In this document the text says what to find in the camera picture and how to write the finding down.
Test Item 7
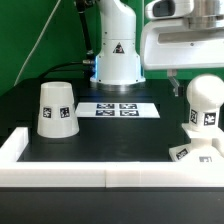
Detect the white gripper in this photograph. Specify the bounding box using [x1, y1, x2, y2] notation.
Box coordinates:
[140, 0, 224, 97]

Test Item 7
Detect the white lamp bulb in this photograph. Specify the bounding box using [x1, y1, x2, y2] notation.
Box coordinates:
[186, 74, 224, 131]

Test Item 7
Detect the white lamp base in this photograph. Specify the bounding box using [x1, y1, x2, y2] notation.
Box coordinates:
[169, 123, 224, 163]

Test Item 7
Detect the white lamp shade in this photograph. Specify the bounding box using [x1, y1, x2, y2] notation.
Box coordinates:
[37, 82, 79, 138]

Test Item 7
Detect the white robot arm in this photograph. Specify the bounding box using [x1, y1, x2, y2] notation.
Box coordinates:
[74, 0, 224, 96]

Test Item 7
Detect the white tag sheet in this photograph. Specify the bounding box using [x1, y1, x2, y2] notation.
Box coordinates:
[76, 102, 160, 119]

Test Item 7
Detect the white U-shaped fence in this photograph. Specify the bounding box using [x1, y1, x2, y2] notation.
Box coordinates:
[0, 127, 224, 188]

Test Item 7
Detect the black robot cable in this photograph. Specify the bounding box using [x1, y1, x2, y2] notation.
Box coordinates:
[39, 0, 97, 81]

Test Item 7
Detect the white thin cable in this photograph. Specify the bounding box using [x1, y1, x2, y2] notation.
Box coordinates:
[13, 0, 63, 88]

